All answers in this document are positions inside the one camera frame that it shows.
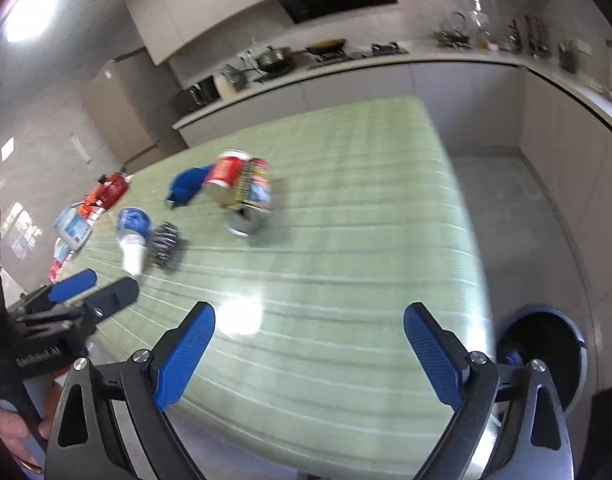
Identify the white paper towel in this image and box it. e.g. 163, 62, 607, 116
115, 207, 152, 278

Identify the red paper cup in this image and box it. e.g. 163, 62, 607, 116
202, 150, 251, 206

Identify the black yellow spray can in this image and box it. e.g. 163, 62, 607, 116
225, 158, 271, 237

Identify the left hand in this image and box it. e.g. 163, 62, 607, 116
0, 408, 40, 467

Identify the white blue package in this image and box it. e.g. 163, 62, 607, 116
53, 206, 92, 252

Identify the steel wool scrubber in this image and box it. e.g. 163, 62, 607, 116
149, 222, 181, 269

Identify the red pot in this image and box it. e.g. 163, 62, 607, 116
82, 171, 128, 209

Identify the blue cloth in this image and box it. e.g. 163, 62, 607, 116
164, 165, 214, 208

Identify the beige refrigerator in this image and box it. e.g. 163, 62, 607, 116
82, 48, 187, 172

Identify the black microwave oven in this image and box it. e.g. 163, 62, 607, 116
171, 76, 221, 115

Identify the white jug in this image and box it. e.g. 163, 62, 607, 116
214, 73, 237, 102

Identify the grey pan with lid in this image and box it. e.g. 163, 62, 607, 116
255, 46, 294, 74

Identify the grey lower cabinets counter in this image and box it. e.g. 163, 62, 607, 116
175, 53, 612, 244

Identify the black gas stove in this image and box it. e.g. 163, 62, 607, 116
312, 41, 409, 68

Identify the black utensil holder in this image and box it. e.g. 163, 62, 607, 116
557, 40, 579, 74

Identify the knife rack with utensils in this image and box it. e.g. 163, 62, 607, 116
507, 14, 551, 60

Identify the steel kettle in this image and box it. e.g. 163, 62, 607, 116
434, 11, 472, 50

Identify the wok with wooden handle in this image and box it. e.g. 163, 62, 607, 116
305, 39, 346, 56

